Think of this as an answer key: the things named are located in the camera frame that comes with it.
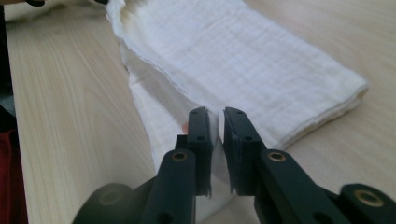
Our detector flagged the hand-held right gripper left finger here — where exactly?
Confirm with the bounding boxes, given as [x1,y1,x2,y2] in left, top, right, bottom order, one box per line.
[139,106,215,224]

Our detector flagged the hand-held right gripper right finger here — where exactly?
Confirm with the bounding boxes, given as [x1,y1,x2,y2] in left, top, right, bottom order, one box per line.
[223,106,353,224]

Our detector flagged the white towel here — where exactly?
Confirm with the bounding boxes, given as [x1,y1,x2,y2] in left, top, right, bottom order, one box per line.
[4,0,370,224]

